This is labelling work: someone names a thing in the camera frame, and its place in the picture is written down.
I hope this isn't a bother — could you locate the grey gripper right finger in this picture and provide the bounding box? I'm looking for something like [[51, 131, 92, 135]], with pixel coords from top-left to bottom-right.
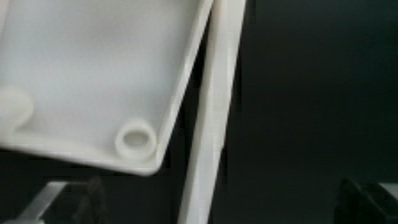
[[333, 179, 398, 224]]

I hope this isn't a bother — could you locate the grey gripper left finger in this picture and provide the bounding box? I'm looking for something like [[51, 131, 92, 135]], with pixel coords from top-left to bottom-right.
[[10, 178, 106, 224]]

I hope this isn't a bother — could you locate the white desk top tray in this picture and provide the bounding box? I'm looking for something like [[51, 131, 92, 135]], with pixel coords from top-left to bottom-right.
[[0, 0, 212, 176]]

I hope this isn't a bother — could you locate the white desk leg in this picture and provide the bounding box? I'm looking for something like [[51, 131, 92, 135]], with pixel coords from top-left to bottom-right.
[[0, 86, 33, 140]]

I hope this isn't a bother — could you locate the white U-shaped fence frame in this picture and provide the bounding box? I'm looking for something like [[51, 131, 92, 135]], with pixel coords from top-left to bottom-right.
[[175, 0, 246, 224]]

